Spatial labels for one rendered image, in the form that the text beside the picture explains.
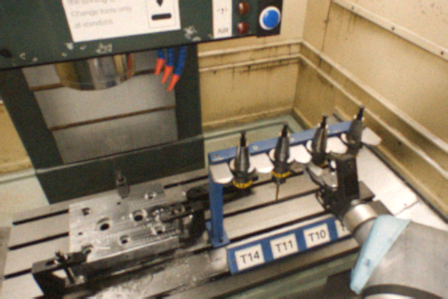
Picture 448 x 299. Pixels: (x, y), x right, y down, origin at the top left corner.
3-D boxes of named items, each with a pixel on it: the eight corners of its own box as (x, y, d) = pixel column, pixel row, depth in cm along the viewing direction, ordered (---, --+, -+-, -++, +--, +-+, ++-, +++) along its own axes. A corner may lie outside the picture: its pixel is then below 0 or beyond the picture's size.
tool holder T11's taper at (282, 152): (287, 149, 93) (290, 128, 89) (292, 160, 89) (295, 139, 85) (271, 150, 92) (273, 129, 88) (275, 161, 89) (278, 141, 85)
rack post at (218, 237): (230, 244, 108) (230, 173, 89) (214, 249, 106) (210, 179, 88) (220, 220, 115) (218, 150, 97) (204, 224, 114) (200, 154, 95)
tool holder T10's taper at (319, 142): (322, 140, 96) (326, 119, 92) (330, 149, 93) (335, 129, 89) (307, 143, 95) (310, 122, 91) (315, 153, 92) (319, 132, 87)
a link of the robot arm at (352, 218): (356, 221, 77) (386, 212, 80) (344, 206, 81) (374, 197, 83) (348, 241, 82) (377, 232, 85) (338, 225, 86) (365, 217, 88)
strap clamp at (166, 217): (206, 230, 112) (203, 198, 102) (165, 242, 108) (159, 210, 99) (202, 223, 114) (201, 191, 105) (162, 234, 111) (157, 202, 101)
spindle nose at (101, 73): (121, 52, 84) (110, 0, 76) (148, 78, 73) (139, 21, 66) (50, 69, 77) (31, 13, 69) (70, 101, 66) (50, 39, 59)
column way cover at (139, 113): (182, 141, 147) (169, 19, 115) (61, 167, 135) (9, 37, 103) (178, 135, 151) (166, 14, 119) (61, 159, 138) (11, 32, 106)
